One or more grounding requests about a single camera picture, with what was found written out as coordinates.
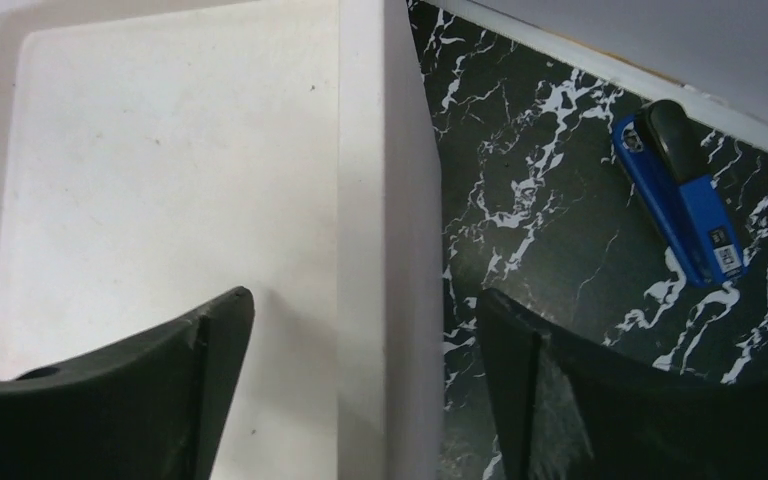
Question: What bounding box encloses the white drawer organizer box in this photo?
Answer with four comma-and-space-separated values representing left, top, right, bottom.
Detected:
0, 1, 443, 479

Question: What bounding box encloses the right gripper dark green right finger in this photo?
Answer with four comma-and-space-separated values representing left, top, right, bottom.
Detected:
476, 289, 768, 479

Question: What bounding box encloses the aluminium table edge rail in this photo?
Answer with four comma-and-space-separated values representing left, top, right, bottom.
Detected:
432, 1, 768, 152

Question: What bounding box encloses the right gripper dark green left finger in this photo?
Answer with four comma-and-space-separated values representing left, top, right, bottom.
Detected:
0, 286, 255, 479

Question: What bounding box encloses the blue black stapler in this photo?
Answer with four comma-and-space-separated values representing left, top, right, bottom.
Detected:
611, 99, 747, 287

